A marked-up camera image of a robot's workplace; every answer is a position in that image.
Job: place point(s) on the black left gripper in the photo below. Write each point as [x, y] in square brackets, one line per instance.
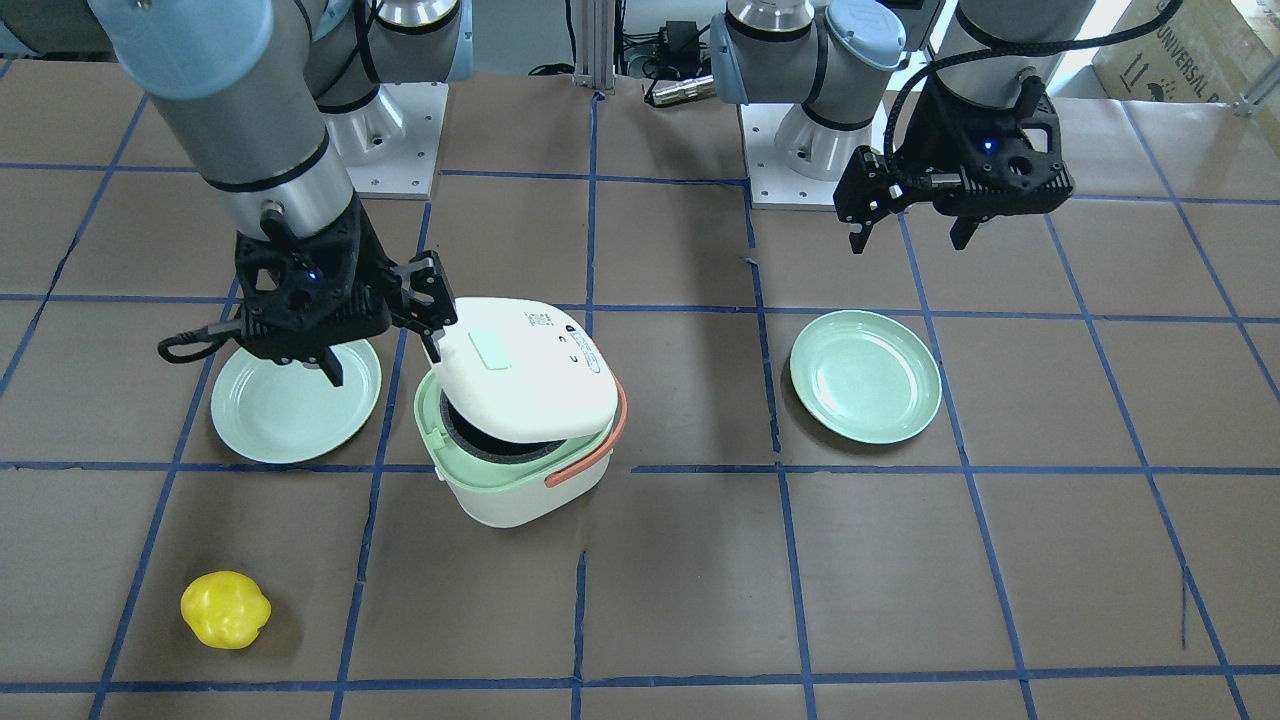
[938, 133]

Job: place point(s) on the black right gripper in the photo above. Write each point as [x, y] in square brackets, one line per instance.
[372, 263]

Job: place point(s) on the white rice cooker orange handle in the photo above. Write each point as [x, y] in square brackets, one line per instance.
[519, 410]

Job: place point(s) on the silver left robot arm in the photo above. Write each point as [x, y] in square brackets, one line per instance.
[836, 61]

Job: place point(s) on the green plate near right arm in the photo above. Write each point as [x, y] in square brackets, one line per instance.
[866, 377]

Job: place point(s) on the green plate near left arm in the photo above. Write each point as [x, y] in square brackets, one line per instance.
[280, 414]

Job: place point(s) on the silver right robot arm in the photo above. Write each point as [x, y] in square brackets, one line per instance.
[273, 101]

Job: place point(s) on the black power adapter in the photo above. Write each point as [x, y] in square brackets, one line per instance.
[679, 41]

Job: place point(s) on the yellow toy bell pepper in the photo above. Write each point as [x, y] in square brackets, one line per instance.
[225, 610]

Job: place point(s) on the cardboard box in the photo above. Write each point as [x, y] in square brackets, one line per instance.
[1210, 51]

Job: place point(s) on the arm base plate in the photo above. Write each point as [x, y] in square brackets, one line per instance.
[400, 140]
[795, 163]

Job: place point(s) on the aluminium frame post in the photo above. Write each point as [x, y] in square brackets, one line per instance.
[595, 26]

